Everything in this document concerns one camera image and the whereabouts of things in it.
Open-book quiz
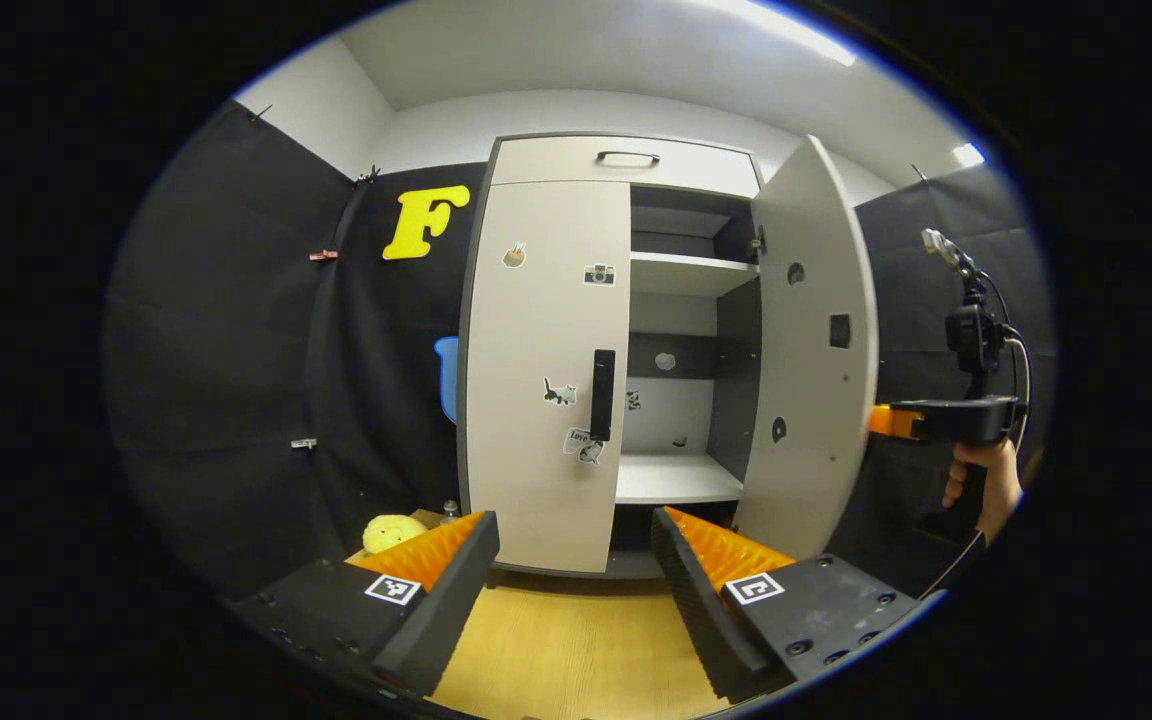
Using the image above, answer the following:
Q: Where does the yellow plush toy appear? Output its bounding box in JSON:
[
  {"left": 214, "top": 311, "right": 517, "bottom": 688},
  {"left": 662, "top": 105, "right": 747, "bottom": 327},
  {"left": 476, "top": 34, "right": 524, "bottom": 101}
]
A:
[{"left": 363, "top": 515, "right": 429, "bottom": 556}]

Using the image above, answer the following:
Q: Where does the beige double-door shoe cabinet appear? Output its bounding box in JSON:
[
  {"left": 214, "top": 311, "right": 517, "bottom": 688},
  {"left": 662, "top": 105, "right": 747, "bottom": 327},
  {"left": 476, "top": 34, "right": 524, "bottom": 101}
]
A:
[{"left": 454, "top": 132, "right": 769, "bottom": 583}]

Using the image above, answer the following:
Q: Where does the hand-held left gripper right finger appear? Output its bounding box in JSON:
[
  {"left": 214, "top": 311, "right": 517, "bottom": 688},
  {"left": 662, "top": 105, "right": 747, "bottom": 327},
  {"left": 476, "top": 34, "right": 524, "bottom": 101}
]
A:
[{"left": 650, "top": 506, "right": 923, "bottom": 704}]

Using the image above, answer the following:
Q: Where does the beige shoe cabinet door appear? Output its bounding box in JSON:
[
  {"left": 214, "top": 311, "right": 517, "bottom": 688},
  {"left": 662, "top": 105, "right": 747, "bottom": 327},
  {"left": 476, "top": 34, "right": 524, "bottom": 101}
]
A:
[
  {"left": 464, "top": 180, "right": 632, "bottom": 576},
  {"left": 731, "top": 135, "right": 880, "bottom": 561}
]

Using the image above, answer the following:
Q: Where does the white cabinet shelf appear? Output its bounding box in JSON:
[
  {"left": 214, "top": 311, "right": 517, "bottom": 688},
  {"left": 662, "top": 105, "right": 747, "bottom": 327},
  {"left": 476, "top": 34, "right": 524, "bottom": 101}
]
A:
[
  {"left": 630, "top": 250, "right": 759, "bottom": 298},
  {"left": 616, "top": 452, "right": 745, "bottom": 505}
]

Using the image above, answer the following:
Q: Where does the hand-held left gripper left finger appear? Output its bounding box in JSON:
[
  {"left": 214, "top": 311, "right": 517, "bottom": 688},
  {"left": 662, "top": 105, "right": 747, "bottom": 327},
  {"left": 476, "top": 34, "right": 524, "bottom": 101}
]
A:
[{"left": 226, "top": 510, "right": 500, "bottom": 701}]

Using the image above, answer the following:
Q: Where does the black backdrop cloth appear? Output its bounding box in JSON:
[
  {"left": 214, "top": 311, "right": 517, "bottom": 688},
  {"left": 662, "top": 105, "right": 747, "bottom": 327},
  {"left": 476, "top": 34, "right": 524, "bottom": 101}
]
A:
[
  {"left": 826, "top": 165, "right": 1052, "bottom": 591},
  {"left": 106, "top": 100, "right": 487, "bottom": 601}
]

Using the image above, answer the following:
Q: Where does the beige cabinet drawer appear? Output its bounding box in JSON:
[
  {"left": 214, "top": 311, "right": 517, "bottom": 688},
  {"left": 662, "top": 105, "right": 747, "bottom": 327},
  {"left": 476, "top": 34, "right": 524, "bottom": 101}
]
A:
[{"left": 491, "top": 137, "right": 762, "bottom": 198}]

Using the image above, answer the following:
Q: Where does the black door handle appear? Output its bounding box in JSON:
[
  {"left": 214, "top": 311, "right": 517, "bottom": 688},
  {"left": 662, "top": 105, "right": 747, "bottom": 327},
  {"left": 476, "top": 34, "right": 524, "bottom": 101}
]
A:
[{"left": 590, "top": 349, "right": 617, "bottom": 443}]

